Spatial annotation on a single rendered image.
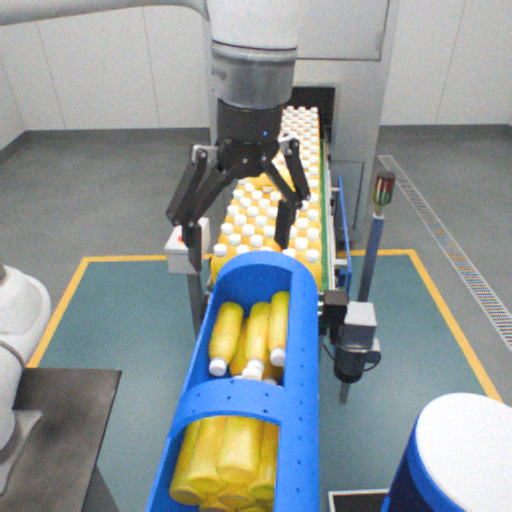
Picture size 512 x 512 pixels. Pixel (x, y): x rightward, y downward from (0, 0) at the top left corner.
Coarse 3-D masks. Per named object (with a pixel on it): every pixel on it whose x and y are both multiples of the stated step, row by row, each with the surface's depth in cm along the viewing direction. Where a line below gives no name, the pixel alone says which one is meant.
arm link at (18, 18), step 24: (0, 0) 41; (24, 0) 42; (48, 0) 44; (72, 0) 45; (96, 0) 47; (120, 0) 48; (144, 0) 50; (168, 0) 51; (192, 0) 50; (0, 24) 43
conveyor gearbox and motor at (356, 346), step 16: (352, 304) 143; (368, 304) 143; (352, 320) 137; (368, 320) 137; (352, 336) 139; (368, 336) 139; (336, 352) 153; (352, 352) 142; (368, 352) 147; (336, 368) 156; (352, 368) 150; (368, 368) 163
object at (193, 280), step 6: (186, 276) 146; (192, 276) 146; (198, 276) 147; (192, 282) 147; (198, 282) 148; (192, 288) 149; (198, 288) 149; (192, 294) 151; (198, 294) 150; (192, 300) 152; (198, 300) 152; (192, 306) 154; (198, 306) 154; (192, 312) 156; (198, 312) 156; (198, 318) 158; (198, 324) 160; (198, 330) 162
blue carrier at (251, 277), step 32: (256, 256) 103; (288, 256) 105; (224, 288) 113; (256, 288) 112; (288, 288) 111; (288, 320) 88; (288, 352) 80; (192, 384) 90; (224, 384) 72; (256, 384) 72; (288, 384) 75; (192, 416) 70; (256, 416) 68; (288, 416) 70; (288, 448) 65; (160, 480) 71; (288, 480) 61
